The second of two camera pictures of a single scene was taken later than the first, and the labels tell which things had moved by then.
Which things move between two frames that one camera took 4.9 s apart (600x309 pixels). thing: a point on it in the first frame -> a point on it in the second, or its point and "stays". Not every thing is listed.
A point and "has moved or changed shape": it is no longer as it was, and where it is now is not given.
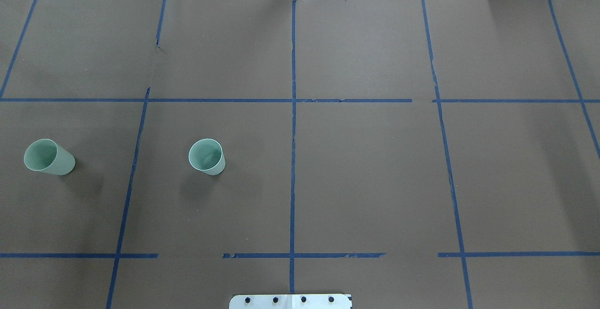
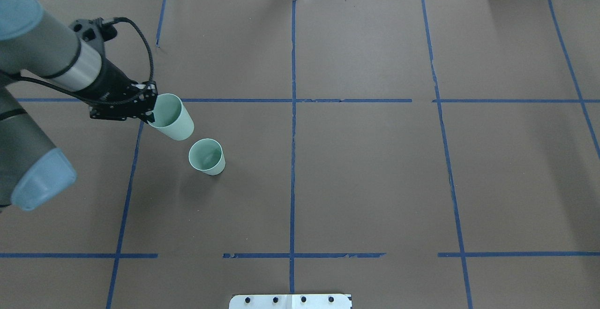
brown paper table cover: x=416 y=146 stays
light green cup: x=206 y=155 stays
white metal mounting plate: x=290 y=301 stays
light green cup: x=46 y=155 has moved or changed shape
